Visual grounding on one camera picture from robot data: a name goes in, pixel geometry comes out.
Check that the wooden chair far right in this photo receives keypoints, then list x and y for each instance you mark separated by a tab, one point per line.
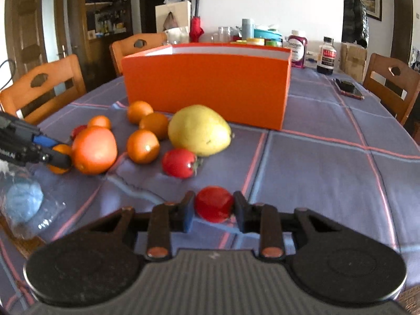
394	83

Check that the wooden chair near left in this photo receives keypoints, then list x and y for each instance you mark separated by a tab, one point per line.
39	81

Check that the cardboard box on floor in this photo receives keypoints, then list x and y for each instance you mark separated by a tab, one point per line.
353	60

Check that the large pale orange left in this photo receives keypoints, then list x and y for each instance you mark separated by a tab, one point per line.
94	150

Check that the red cherry tomato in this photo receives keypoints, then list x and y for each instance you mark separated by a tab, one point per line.
214	204
179	163

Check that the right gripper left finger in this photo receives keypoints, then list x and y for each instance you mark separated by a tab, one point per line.
104	258

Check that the blue plaid tablecloth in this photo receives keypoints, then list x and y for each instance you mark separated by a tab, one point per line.
346	159

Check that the dark wooden shelf cabinet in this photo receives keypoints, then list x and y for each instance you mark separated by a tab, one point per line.
94	25

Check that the cream lidded jar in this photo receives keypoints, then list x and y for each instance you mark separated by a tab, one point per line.
255	41

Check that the wooden chair far left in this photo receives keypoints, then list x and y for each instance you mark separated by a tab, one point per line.
134	44

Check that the small mandarin middle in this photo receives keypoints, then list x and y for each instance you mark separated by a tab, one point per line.
143	146

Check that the orange cardboard box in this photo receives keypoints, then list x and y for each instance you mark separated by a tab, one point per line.
244	84

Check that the smartphone with pink case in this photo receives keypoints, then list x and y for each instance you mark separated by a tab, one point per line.
348	89

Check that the glass jar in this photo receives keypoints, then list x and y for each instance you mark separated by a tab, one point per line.
223	35

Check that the dark glass bottle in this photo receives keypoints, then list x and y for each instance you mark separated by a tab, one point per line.
327	57

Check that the teal plastic container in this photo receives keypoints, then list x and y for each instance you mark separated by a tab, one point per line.
268	34

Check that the yellow pear near box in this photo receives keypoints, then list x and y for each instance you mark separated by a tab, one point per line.
200	130

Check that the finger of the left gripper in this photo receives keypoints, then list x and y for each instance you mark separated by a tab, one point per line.
52	157
44	141

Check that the clear plastic bag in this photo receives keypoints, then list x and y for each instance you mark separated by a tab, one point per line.
28	208

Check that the small mandarin back right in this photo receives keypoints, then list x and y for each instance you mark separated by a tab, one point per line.
157	123

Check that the wooden chair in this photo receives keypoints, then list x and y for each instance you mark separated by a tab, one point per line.
134	44
39	81
394	83

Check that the small mandarin back left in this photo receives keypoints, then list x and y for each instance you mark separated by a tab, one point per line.
137	110

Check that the small mandarin behind orange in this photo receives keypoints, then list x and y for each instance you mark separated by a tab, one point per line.
100	121

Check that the red folded umbrella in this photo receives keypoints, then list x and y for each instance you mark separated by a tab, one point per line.
195	29

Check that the small mandarin far left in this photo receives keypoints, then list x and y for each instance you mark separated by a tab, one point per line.
62	159

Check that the small red tomato low left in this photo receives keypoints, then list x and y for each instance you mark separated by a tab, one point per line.
77	130

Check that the grey blue cup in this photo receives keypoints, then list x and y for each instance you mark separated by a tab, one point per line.
247	29

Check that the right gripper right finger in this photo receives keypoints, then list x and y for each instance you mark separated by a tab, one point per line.
330	261

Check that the white paper bag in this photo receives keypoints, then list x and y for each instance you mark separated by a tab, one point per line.
174	16

